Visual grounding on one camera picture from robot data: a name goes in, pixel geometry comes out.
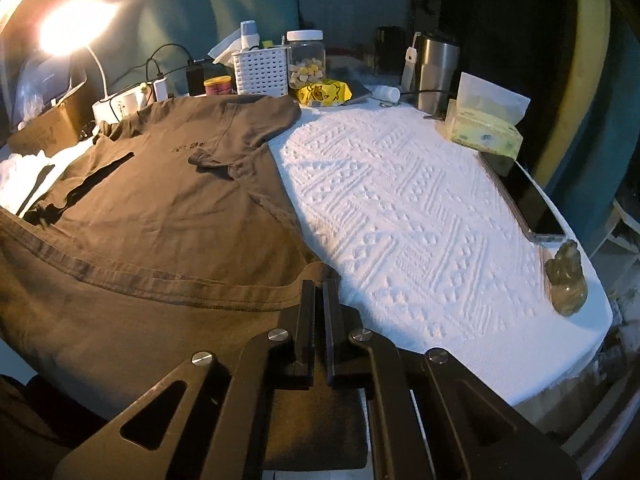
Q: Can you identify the white tissue pack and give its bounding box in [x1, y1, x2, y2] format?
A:
[207, 30, 246, 65]

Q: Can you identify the small black plug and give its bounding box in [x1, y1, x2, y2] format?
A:
[77, 122, 108, 143]

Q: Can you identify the black cup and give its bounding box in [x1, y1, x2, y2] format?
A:
[377, 26, 406, 58]

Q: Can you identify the white paper tag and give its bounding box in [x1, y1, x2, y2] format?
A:
[401, 32, 421, 93]

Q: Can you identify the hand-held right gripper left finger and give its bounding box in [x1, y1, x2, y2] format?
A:
[52, 280, 317, 480]

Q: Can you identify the white textured tablecloth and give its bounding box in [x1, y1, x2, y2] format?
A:
[0, 85, 613, 406]

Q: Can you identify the brown t-shirt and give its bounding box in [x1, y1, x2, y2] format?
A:
[0, 95, 371, 471]

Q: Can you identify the pale yellow board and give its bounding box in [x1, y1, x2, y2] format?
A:
[520, 0, 613, 188]

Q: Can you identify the cardboard box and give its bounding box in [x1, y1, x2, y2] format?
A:
[7, 80, 96, 158]

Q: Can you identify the white desk lamp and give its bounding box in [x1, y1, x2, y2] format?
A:
[37, 0, 123, 123]

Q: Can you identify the black charger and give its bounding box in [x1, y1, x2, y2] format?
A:
[186, 62, 206, 97]

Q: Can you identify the cream mug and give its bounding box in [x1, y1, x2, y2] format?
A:
[116, 87, 151, 118]

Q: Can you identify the black smartphone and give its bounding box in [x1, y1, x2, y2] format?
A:
[480, 152, 568, 243]

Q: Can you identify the grey tablet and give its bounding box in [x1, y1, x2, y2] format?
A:
[325, 72, 373, 106]

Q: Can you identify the yellow snack packet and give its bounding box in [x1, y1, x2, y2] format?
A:
[292, 79, 353, 108]

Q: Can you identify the yellow tissue box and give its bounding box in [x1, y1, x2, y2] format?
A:
[435, 72, 532, 158]

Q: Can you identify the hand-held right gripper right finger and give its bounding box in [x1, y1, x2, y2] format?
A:
[323, 279, 582, 480]

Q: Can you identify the steel tumbler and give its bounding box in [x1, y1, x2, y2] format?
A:
[416, 34, 461, 113]

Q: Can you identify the clear jar white lid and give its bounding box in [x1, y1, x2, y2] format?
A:
[286, 30, 327, 96]

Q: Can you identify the black charger cable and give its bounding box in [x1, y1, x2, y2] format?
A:
[107, 44, 193, 93]

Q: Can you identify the white perforated basket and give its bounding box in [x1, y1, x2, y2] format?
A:
[232, 46, 290, 97]

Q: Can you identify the clear plastic bag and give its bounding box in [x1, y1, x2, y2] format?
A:
[12, 55, 88, 121]

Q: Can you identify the green stone figurine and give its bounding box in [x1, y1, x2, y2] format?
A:
[544, 240, 592, 317]

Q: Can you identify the red can yellow lid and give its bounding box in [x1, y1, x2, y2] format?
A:
[203, 76, 233, 97]

